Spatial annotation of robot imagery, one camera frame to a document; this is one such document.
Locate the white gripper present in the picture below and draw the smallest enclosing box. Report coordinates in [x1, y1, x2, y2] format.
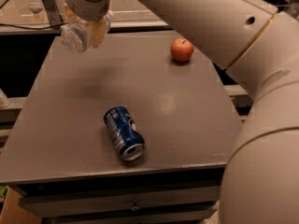
[64, 0, 110, 49]

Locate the clear plastic bottle blue label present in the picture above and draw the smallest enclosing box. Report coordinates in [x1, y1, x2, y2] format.
[61, 12, 111, 53]

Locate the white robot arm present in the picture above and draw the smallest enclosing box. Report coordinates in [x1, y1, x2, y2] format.
[138, 0, 299, 224]

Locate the red apple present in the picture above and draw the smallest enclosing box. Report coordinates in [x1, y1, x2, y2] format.
[170, 37, 194, 63]

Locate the grey drawer cabinet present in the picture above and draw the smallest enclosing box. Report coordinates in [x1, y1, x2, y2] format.
[0, 32, 241, 224]

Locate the blue soda can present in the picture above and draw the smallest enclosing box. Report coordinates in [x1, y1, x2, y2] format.
[104, 106, 145, 161]

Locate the cardboard box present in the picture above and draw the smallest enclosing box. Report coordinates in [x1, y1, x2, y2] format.
[0, 189, 42, 224]

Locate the black cable on ledge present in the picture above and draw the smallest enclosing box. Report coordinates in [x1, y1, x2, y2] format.
[0, 21, 68, 32]

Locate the metal bracket left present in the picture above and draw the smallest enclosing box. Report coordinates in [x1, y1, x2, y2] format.
[42, 0, 62, 29]

